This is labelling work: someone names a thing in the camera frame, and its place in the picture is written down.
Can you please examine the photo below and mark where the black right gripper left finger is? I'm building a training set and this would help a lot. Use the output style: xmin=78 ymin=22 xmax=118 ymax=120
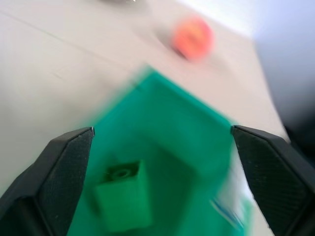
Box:
xmin=0 ymin=126 xmax=95 ymax=236

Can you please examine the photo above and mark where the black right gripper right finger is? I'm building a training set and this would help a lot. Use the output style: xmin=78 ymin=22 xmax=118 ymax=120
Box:
xmin=230 ymin=124 xmax=315 ymax=236

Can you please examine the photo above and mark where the green toy block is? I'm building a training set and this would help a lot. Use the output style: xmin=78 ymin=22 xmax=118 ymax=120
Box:
xmin=92 ymin=160 xmax=153 ymax=232

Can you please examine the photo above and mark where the teal plastic bin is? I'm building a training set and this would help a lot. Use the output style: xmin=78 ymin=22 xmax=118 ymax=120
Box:
xmin=66 ymin=64 xmax=254 ymax=236

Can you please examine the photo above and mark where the orange round object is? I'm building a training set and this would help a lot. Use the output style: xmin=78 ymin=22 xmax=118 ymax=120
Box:
xmin=172 ymin=16 xmax=214 ymax=59

